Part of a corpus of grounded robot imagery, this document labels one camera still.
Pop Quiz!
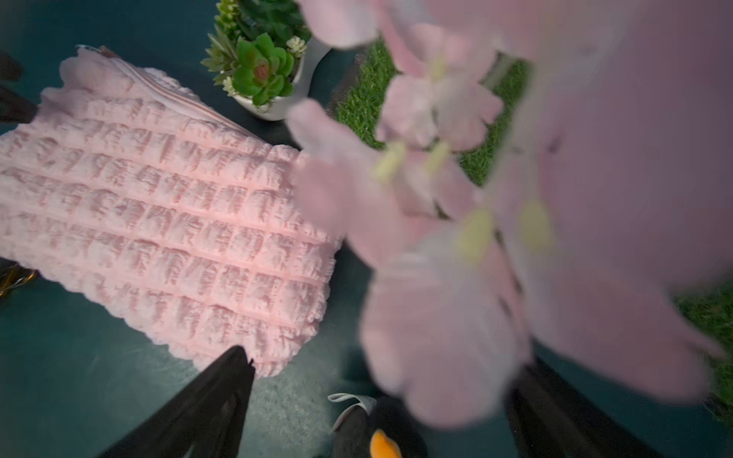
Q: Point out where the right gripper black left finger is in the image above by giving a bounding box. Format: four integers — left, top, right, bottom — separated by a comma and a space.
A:
100, 345, 256, 458

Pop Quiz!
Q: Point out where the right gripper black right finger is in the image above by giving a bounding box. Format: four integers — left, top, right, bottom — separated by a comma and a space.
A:
504, 360, 660, 458

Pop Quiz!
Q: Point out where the pink knitted bag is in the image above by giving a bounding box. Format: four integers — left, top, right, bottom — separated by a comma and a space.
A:
1, 47, 341, 377

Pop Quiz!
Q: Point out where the penguin plush keychain decoration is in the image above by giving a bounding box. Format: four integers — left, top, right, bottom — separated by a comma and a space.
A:
328, 393, 429, 458

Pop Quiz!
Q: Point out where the gold carabiner clip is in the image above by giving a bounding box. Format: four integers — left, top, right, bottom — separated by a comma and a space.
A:
0, 263, 38, 298

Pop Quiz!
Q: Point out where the green artificial grass mat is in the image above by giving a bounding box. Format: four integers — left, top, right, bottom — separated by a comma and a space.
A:
328, 43, 732, 427

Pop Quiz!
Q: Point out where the pink cherry blossom tree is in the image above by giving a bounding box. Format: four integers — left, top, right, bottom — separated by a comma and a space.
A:
286, 1, 732, 429

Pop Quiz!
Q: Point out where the small potted green plant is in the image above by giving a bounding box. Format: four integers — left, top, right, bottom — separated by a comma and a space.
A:
202, 0, 331, 121

